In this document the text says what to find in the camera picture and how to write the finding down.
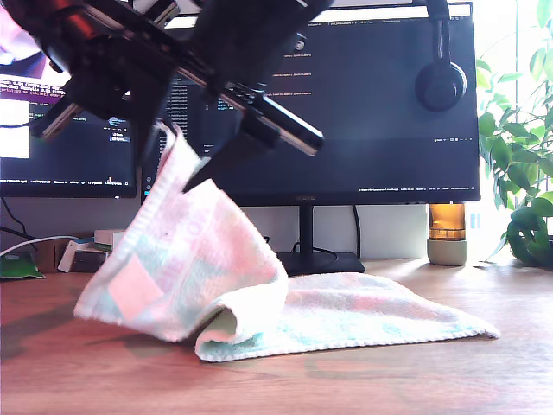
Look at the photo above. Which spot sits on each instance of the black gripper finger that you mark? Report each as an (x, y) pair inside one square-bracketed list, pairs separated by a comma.
[(242, 142), (151, 108)]

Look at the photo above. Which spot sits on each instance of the white pink tea towel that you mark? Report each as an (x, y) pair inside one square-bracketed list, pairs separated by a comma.
[(194, 259)]

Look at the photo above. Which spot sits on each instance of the black monitor with terminal screen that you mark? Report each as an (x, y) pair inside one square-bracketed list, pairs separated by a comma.
[(65, 173)]

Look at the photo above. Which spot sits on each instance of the wide black monitor with stand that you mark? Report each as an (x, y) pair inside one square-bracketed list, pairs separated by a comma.
[(389, 151)]

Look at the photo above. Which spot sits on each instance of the small dark white box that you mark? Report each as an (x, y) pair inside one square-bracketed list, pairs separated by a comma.
[(88, 267), (90, 257)]

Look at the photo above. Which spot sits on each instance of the brown cardboard box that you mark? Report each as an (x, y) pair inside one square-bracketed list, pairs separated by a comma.
[(47, 257)]

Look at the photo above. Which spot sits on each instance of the black headphones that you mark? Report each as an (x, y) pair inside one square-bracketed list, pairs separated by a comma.
[(440, 88)]

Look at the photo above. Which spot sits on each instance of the green snack bag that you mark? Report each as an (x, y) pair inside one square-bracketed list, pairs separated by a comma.
[(17, 268)]

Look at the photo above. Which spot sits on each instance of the amber glass jar grey base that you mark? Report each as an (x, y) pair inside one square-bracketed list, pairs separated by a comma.
[(446, 225)]

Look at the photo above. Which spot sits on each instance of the green leafy houseplant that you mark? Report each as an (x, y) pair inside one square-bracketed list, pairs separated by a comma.
[(518, 173)]

